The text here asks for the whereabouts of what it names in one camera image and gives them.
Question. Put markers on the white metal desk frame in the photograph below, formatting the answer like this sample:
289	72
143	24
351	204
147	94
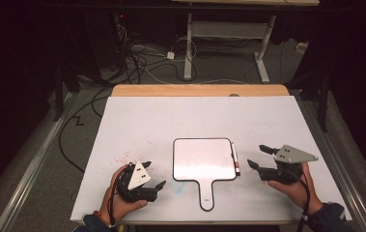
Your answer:
227	29

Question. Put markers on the metal floor rail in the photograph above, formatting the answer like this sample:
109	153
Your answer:
32	167
344	174

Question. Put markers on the white power adapter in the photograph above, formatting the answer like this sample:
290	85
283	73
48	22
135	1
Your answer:
170	55

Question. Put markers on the person's left hand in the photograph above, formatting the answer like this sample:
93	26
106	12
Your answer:
122	206

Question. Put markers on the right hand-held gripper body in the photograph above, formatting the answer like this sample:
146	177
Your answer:
291	154

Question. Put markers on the small white box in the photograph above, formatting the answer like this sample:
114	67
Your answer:
301	47

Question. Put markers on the person's right hand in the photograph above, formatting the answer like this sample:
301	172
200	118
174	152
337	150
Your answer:
299	193

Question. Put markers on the white marker pen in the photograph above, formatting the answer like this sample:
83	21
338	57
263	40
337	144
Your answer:
234	158

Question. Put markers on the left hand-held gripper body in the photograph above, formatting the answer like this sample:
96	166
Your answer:
138	176

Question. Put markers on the white table cover sheet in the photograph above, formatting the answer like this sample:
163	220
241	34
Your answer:
158	122

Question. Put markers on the black stand leg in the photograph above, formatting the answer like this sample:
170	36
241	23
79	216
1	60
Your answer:
58	96

